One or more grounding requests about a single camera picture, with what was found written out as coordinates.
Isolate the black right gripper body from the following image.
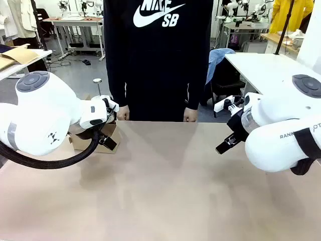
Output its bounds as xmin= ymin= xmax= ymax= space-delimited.
xmin=227 ymin=109 xmax=249 ymax=143

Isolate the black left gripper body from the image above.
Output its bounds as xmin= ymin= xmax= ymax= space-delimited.
xmin=71 ymin=123 xmax=105 ymax=140

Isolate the person's left forearm black sleeve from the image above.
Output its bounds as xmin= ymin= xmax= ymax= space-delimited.
xmin=184 ymin=47 xmax=214 ymax=110

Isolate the person's right forearm black sleeve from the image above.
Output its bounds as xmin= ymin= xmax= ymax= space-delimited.
xmin=105 ymin=47 xmax=130 ymax=108

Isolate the person's right hand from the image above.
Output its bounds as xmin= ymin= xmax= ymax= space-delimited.
xmin=116 ymin=104 xmax=131 ymax=122

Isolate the person's left hand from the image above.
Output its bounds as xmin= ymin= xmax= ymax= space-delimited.
xmin=183 ymin=107 xmax=199 ymax=123

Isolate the small cardboard box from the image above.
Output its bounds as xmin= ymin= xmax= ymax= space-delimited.
xmin=68 ymin=94 xmax=121 ymax=154

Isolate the black chair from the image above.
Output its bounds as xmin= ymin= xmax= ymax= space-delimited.
xmin=210 ymin=59 xmax=247 ymax=118

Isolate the large white table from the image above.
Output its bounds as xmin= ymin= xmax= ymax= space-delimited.
xmin=224 ymin=52 xmax=315 ymax=97

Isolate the blue jacket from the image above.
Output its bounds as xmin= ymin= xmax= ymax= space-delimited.
xmin=205 ymin=48 xmax=237 ymax=86

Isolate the black Nike hoodie torso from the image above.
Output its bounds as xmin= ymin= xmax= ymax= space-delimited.
xmin=103 ymin=0 xmax=214 ymax=123

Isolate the purple box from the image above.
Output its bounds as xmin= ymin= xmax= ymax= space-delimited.
xmin=229 ymin=33 xmax=239 ymax=51

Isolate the wooden top workbench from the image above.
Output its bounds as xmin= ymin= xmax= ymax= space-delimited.
xmin=260 ymin=32 xmax=303 ymax=54

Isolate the white table with paper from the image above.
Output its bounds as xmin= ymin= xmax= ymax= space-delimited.
xmin=0 ymin=44 xmax=53 ymax=81

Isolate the white desk with robots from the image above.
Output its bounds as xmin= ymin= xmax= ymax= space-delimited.
xmin=215 ymin=14 xmax=272 ymax=54

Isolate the brown paper envelope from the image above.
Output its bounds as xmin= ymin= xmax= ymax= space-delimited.
xmin=0 ymin=44 xmax=39 ymax=71

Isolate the black tripod pole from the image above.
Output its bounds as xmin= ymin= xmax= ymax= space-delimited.
xmin=274 ymin=0 xmax=295 ymax=56

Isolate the white desk with brown mat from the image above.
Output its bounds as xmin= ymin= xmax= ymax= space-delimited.
xmin=49 ymin=16 xmax=105 ymax=62

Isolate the person in yellow coat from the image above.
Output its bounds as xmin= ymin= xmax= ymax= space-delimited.
xmin=268 ymin=0 xmax=315 ymax=35

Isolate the hanging white coat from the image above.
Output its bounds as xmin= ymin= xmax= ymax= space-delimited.
xmin=0 ymin=0 xmax=39 ymax=40

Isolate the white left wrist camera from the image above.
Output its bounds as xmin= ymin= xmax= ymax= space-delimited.
xmin=90 ymin=95 xmax=120 ymax=112

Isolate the black left arm cable sleeve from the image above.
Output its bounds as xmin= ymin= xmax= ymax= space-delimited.
xmin=0 ymin=123 xmax=109 ymax=169

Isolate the black arm cable sleeve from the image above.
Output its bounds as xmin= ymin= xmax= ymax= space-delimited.
xmin=0 ymin=123 xmax=109 ymax=169
xmin=290 ymin=127 xmax=321 ymax=176

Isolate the black right arm cable sleeve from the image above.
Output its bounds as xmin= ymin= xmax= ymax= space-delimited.
xmin=290 ymin=127 xmax=321 ymax=176

